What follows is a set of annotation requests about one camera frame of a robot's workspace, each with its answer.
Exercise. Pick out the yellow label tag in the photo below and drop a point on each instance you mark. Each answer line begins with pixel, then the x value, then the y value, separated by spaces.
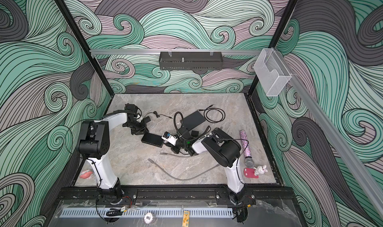
pixel 186 218

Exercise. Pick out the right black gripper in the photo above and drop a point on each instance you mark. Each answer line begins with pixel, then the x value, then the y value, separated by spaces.
pixel 174 150

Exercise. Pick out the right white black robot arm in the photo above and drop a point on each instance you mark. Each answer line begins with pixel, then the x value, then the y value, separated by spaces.
pixel 224 149

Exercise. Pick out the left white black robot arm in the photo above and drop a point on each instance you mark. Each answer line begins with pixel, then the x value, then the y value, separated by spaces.
pixel 93 145

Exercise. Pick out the round white sticker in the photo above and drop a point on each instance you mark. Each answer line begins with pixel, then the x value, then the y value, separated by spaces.
pixel 149 218

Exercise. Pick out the pink toy left side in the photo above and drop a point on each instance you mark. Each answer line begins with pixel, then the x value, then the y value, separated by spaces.
pixel 86 174

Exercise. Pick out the white slotted cable duct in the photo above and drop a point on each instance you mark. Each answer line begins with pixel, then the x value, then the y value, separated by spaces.
pixel 157 212

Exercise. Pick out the pink toy with bunny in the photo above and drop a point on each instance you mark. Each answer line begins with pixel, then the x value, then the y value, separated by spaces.
pixel 255 172

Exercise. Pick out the glitter purple microphone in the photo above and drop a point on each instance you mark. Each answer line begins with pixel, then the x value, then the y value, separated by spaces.
pixel 249 163

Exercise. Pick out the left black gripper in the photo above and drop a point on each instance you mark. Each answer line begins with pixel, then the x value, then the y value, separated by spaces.
pixel 143 130

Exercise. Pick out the black network switch box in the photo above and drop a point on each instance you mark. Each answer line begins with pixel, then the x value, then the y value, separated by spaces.
pixel 152 139

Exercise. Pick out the clear acrylic wall holder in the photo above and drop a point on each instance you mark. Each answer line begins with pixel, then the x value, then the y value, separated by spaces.
pixel 272 71

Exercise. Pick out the dark grey box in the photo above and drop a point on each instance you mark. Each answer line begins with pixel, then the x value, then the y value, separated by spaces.
pixel 193 120

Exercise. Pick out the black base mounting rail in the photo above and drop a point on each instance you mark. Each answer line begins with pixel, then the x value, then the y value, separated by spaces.
pixel 212 194

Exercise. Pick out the black perforated wall tray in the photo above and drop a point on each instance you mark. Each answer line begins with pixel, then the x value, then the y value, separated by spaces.
pixel 200 61

